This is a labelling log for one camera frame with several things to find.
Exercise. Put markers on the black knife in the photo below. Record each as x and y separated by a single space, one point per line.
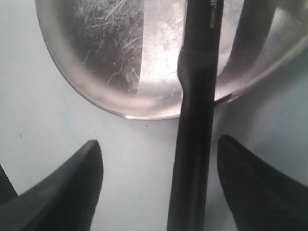
197 73

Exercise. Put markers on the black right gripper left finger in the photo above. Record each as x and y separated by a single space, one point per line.
66 200

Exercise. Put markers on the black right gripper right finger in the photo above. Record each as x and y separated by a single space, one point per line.
260 197

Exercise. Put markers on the round steel plate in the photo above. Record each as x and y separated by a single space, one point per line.
121 55

